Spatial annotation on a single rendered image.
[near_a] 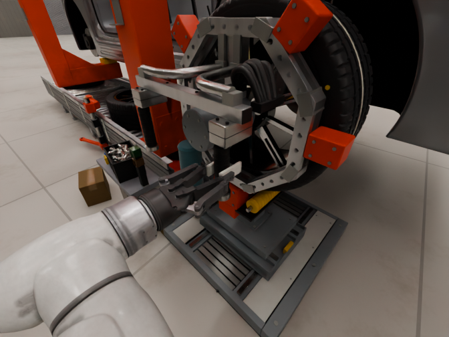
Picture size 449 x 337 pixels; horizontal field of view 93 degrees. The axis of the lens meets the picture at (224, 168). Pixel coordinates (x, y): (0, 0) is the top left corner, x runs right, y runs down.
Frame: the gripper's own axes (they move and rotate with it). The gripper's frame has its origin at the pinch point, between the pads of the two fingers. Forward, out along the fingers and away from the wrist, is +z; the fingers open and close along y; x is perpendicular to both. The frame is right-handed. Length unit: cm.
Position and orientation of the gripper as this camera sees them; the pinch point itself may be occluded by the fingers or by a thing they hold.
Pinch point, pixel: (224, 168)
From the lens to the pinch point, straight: 50.2
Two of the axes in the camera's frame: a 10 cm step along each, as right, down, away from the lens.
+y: 7.2, 4.1, -5.7
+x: 0.0, -8.1, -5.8
